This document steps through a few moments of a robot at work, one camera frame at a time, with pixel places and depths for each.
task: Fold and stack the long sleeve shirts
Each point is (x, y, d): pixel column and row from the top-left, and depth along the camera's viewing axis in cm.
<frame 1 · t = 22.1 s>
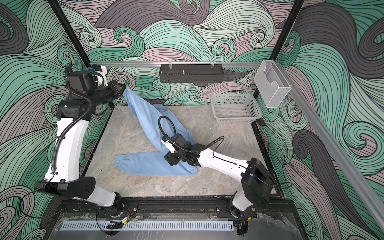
left hand: (126, 83, 65), fingers closed
right hand: (169, 153, 80), fingers open
white plastic mesh basket: (235, 108, 124), on the table

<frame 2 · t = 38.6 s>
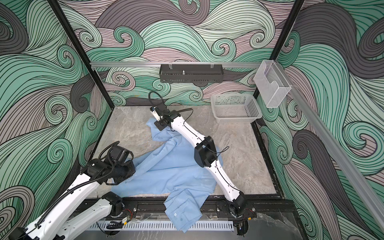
left hand: (135, 170, 75), fingers closed
right hand: (160, 121, 95), fingers closed
light blue long sleeve shirt: (168, 168, 87), point 2 cm above the table
the other named things where they were.

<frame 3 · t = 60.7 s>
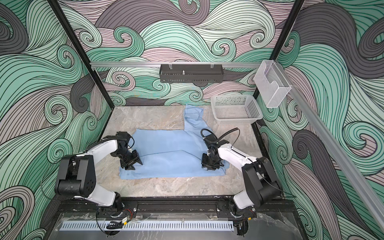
left hand: (139, 163, 86), fingers open
right hand: (203, 166, 86), fingers open
light blue long sleeve shirt: (169, 153, 92), point 4 cm above the table
the other named things where they were.

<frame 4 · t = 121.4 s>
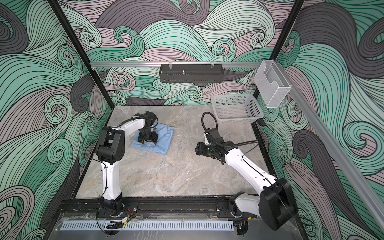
left hand: (150, 140, 99), fingers open
right hand: (199, 150, 82), fingers open
light blue long sleeve shirt: (165, 134, 100), point 4 cm above the table
the other named things where they were.

